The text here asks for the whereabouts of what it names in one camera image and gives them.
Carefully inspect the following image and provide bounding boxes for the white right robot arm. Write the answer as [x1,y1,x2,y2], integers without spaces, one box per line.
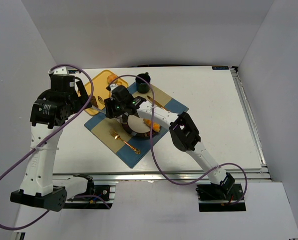
[104,84,235,199]

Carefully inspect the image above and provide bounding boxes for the blue label right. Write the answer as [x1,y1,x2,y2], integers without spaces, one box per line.
[212,65,230,71]

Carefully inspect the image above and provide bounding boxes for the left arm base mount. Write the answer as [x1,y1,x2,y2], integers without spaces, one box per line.
[64,174,115,210]

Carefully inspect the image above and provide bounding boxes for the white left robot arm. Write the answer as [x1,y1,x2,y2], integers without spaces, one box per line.
[10,74,94,212]

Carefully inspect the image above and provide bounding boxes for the round bread roll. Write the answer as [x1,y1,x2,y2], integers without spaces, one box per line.
[107,74,117,84]

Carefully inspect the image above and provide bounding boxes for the brown chocolate bread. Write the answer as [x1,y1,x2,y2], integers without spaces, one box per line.
[90,96,104,108]

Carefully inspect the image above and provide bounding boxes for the long bread roll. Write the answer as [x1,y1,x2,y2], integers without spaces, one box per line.
[114,81,122,86]

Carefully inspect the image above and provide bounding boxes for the gold knife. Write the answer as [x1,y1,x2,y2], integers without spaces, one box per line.
[146,95,168,111]

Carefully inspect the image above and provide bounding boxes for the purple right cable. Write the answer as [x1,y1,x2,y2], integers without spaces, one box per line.
[106,74,248,205]

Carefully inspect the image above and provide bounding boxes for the black rimmed plate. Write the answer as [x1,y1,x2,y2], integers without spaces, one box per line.
[121,114,150,139]

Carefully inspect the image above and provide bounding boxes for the blue label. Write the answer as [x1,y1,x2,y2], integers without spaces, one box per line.
[68,69,81,74]
[212,65,230,71]

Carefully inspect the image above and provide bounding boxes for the aluminium table frame rail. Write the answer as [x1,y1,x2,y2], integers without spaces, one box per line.
[230,66,272,181]

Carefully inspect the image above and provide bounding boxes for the blue label left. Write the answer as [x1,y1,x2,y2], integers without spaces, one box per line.
[68,69,81,74]

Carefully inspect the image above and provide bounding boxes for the striped croissant bread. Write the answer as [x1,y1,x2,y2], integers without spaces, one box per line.
[143,119,160,132]

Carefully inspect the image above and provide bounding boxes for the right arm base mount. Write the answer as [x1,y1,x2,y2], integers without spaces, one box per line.
[196,183,247,213]

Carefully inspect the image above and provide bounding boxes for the gold fork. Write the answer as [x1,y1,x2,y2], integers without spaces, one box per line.
[109,129,141,155]

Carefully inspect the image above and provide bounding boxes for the blue beige placemat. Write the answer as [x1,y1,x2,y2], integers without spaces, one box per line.
[84,82,189,169]

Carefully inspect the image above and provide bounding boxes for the yellow tray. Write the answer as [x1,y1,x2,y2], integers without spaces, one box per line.
[84,70,129,116]

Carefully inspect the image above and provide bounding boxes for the dark green mug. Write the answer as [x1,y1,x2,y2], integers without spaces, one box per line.
[135,72,151,94]

